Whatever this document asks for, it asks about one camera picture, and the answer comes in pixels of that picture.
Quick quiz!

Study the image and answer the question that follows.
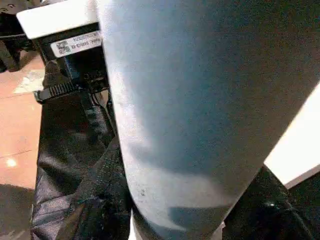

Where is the black work mat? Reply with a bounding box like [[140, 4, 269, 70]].
[[29, 97, 320, 240]]

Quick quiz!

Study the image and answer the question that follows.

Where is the white plastic table top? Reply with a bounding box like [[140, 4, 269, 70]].
[[263, 81, 320, 190]]

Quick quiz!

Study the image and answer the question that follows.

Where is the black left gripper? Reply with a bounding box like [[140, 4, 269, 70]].
[[33, 53, 119, 151]]

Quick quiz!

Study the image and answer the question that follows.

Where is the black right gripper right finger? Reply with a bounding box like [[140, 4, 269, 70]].
[[221, 164, 316, 240]]

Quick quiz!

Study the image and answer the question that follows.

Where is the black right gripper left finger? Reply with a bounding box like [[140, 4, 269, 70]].
[[74, 134, 134, 240]]

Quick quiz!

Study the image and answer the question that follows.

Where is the white plastic table leg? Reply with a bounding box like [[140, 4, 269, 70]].
[[95, 0, 320, 240]]

